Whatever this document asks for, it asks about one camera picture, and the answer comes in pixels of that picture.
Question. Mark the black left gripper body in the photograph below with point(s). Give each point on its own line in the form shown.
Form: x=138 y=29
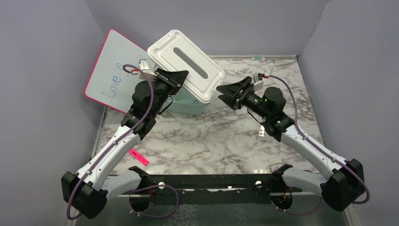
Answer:
x=163 y=92

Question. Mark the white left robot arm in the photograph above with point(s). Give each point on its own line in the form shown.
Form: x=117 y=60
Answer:
x=88 y=190

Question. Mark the clear plastic test tube rack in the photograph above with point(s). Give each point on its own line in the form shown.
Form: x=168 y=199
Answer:
x=261 y=131

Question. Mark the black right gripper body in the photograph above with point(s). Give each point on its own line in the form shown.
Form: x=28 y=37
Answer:
x=252 y=102

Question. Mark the pink highlighter marker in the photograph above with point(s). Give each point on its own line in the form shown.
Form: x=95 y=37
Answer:
x=135 y=154

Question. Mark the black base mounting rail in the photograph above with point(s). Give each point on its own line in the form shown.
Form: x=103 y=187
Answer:
x=143 y=188

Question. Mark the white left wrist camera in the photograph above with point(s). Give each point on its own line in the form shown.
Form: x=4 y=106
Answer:
x=145 y=67

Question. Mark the pink framed whiteboard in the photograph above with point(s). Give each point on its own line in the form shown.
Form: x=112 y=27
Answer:
x=108 y=83

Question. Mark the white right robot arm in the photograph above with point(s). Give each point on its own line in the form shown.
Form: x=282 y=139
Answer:
x=338 y=182

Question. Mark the teal plastic bin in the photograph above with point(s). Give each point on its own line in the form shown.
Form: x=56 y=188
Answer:
x=184 y=103

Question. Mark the white plastic bin lid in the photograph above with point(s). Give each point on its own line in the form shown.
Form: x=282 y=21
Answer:
x=176 y=52

